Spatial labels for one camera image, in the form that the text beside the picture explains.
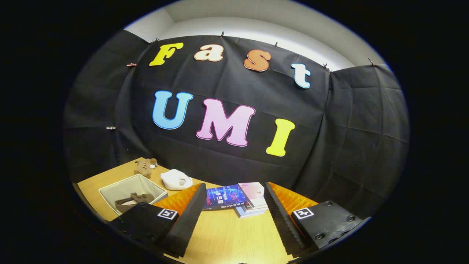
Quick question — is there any black backdrop cloth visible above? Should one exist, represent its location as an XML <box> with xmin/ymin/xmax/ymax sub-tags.
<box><xmin>62</xmin><ymin>29</ymin><xmax>410</xmax><ymax>220</ymax></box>

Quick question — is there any white plush toy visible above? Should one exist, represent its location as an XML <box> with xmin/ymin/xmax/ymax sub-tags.
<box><xmin>160</xmin><ymin>169</ymin><xmax>193</xmax><ymax>190</ymax></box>

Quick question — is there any dark blue book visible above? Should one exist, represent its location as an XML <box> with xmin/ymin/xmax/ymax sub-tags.
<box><xmin>202</xmin><ymin>184</ymin><xmax>250</xmax><ymax>211</ymax></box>

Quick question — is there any brown plush toy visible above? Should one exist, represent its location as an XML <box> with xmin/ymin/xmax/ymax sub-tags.
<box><xmin>134</xmin><ymin>158</ymin><xmax>158</xmax><ymax>179</ymax></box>

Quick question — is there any white red-spined book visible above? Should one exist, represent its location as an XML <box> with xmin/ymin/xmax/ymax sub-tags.
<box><xmin>242</xmin><ymin>203</ymin><xmax>270</xmax><ymax>214</ymax></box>

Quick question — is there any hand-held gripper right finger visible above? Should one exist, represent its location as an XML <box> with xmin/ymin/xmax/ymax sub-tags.
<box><xmin>264</xmin><ymin>181</ymin><xmax>371</xmax><ymax>258</ymax></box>

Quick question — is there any grey fabric storage box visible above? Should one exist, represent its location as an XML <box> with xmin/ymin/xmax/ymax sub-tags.
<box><xmin>98</xmin><ymin>174</ymin><xmax>168</xmax><ymax>221</ymax></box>

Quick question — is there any light blue book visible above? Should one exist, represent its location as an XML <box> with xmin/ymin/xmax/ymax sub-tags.
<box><xmin>234</xmin><ymin>206</ymin><xmax>269</xmax><ymax>219</ymax></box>

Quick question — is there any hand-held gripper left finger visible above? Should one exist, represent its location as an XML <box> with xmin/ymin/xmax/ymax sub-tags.
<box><xmin>109</xmin><ymin>183</ymin><xmax>207</xmax><ymax>259</ymax></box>

